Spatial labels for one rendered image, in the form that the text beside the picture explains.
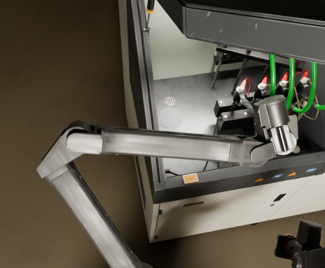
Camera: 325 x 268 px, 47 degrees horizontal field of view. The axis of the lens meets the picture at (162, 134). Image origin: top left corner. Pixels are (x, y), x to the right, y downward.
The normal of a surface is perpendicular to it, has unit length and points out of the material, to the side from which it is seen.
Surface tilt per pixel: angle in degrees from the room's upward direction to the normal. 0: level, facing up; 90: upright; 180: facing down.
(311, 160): 0
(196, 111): 0
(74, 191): 41
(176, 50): 90
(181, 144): 36
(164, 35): 90
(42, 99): 0
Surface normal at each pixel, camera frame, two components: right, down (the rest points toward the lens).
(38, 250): 0.05, -0.46
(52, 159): 0.15, 0.19
